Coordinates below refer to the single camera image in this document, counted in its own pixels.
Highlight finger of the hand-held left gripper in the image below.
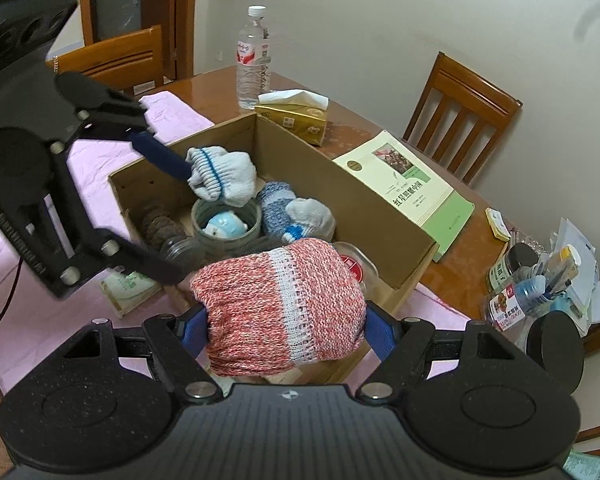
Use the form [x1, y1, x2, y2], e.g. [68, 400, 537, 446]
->
[50, 142, 186, 286]
[57, 72, 191, 181]

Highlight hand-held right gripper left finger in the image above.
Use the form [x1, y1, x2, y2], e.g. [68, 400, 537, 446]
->
[50, 304, 218, 403]

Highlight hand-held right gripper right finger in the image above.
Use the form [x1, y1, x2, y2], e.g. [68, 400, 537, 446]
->
[357, 301, 531, 403]

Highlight clear jar brown hair ties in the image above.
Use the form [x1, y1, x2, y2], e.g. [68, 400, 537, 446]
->
[141, 208, 206, 266]

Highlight white sock thin blue stripe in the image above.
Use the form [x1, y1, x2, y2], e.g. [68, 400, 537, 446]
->
[186, 146, 257, 207]

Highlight clear tape roll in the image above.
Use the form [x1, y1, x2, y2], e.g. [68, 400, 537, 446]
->
[191, 197, 263, 256]

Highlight blue and white toy figure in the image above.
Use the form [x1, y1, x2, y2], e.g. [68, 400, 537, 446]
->
[202, 211, 246, 238]

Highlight red knitted sock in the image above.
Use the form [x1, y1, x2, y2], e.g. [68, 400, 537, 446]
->
[190, 239, 368, 377]

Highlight blue-grey knitted sock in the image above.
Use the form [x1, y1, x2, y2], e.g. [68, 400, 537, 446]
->
[256, 181, 297, 238]

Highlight white sock blue cuff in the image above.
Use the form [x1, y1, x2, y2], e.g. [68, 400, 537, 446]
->
[281, 197, 337, 241]

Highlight brown cardboard box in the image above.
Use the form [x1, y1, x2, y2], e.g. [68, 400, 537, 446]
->
[109, 112, 438, 386]

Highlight green tissue pack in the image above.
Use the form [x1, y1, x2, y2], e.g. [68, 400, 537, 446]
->
[99, 271, 163, 318]

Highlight pink towel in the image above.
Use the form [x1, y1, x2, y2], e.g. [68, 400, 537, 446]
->
[0, 91, 473, 396]

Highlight clear plastic water bottle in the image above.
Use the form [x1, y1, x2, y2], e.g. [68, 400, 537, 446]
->
[236, 6, 273, 110]

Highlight small jar red label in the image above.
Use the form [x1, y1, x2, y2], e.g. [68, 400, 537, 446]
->
[481, 280, 541, 331]

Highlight green and white book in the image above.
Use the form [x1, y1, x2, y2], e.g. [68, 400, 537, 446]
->
[332, 130, 476, 263]

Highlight gold tissue box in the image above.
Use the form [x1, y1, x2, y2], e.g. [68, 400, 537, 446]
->
[254, 89, 330, 147]

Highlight dark-lid jar green label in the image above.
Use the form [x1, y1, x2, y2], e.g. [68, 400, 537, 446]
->
[487, 242, 540, 293]

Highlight wooden cabinet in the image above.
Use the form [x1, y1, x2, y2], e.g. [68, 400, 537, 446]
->
[79, 0, 199, 81]

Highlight yellow sticky notes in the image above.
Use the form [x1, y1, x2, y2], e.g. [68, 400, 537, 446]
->
[485, 207, 511, 242]

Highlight large clear jar black lid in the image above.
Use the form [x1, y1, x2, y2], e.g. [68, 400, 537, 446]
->
[525, 310, 586, 401]

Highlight clear pen cup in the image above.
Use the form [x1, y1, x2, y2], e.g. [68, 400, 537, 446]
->
[522, 245, 588, 311]

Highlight black cable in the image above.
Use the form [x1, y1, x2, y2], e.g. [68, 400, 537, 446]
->
[0, 255, 23, 341]

